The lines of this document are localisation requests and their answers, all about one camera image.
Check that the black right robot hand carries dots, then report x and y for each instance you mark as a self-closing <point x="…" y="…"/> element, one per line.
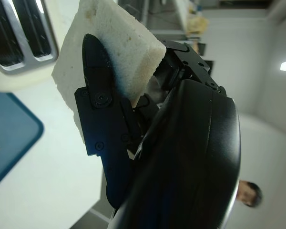
<point x="186" y="155"/>

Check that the white bread slice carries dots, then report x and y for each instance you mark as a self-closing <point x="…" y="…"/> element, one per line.
<point x="116" y="26"/>

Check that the white two-slot toaster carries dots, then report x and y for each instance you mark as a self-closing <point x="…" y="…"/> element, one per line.
<point x="26" y="78"/>

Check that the blue plastic tray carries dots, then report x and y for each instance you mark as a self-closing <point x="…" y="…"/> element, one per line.
<point x="9" y="133"/>

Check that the person in black trousers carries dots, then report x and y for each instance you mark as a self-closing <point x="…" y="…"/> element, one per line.
<point x="249" y="194"/>

